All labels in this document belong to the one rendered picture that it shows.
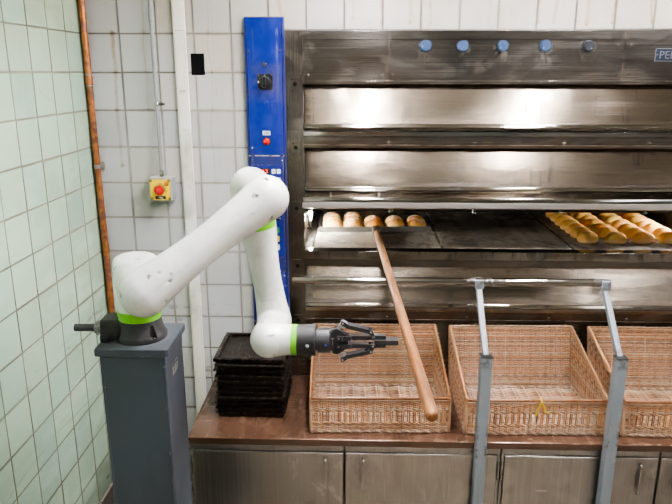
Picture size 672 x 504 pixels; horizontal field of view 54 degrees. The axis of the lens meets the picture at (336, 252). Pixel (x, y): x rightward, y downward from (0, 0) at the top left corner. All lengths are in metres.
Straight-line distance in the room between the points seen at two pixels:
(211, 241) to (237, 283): 1.26
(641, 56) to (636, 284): 0.97
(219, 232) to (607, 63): 1.84
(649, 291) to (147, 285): 2.23
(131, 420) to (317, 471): 0.93
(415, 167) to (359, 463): 1.23
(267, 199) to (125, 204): 1.37
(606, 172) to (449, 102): 0.73
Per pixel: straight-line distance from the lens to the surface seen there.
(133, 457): 2.10
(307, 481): 2.74
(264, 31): 2.79
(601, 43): 2.98
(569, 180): 2.95
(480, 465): 2.66
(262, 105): 2.79
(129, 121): 2.96
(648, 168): 3.08
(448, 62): 2.83
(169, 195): 2.88
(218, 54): 2.85
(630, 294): 3.18
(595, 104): 2.97
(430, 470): 2.72
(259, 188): 1.75
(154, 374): 1.95
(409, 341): 1.90
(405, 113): 2.80
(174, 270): 1.73
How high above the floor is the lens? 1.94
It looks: 15 degrees down
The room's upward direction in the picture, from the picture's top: straight up
